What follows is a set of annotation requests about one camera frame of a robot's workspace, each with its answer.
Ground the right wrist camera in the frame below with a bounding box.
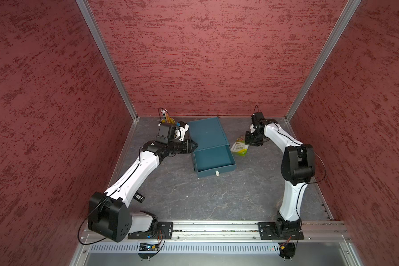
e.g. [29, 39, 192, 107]
[250, 112, 266, 133]

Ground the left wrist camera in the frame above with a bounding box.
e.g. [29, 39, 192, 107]
[176, 121, 189, 142]

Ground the yellow pencil cup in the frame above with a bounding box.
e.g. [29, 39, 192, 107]
[160, 117, 177, 125]

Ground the teal three-drawer cabinet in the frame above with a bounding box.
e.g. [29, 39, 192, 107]
[188, 117, 229, 151]

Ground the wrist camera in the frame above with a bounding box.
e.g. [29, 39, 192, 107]
[176, 121, 189, 142]
[250, 112, 266, 133]

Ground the aluminium front rail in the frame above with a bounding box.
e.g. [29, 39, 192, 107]
[70, 221, 362, 266]

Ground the teal top drawer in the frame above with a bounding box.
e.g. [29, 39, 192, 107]
[192, 145, 237, 178]

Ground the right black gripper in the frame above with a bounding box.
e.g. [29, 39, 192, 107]
[245, 130, 266, 146]

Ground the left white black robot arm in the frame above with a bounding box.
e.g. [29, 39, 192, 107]
[87, 139, 198, 242]

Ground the black tag with label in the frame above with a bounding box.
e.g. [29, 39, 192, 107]
[133, 193, 145, 203]

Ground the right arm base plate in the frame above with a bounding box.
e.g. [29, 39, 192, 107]
[258, 221, 304, 241]

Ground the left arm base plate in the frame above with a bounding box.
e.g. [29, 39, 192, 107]
[127, 221, 174, 240]

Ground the green flower seed bag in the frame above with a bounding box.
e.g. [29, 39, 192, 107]
[231, 135, 249, 157]

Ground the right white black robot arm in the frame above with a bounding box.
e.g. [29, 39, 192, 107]
[245, 112, 315, 237]

